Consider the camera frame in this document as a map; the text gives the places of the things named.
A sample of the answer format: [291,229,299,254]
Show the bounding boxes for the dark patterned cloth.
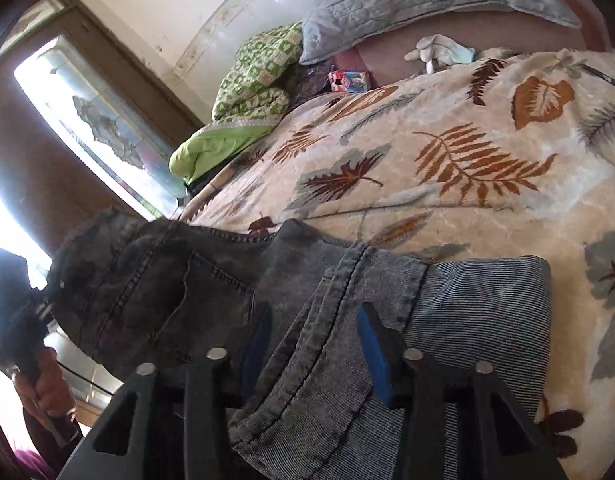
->
[282,57,338,111]

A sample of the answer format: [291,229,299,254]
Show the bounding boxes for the leaf print blanket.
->
[180,47,615,480]

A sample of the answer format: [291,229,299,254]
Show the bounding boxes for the person's left hand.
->
[12,347,77,428]

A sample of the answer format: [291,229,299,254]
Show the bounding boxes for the small red box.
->
[327,67,371,94]

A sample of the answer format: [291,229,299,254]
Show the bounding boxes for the green patterned quilt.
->
[168,21,304,186]

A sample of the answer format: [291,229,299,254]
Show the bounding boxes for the grey denim pants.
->
[50,207,553,480]

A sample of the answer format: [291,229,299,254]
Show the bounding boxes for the pink sofa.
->
[337,0,613,86]

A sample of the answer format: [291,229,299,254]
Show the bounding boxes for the stained glass window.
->
[12,35,184,217]

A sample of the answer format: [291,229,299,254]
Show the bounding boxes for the black pen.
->
[585,64,615,87]

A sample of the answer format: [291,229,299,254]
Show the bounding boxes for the grey quilted pillow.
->
[298,0,583,66]

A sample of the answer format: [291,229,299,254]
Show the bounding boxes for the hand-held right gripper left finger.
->
[55,305,274,480]

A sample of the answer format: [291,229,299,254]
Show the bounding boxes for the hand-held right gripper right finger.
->
[356,302,571,480]

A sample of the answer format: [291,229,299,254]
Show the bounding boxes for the white glove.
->
[404,34,478,76]

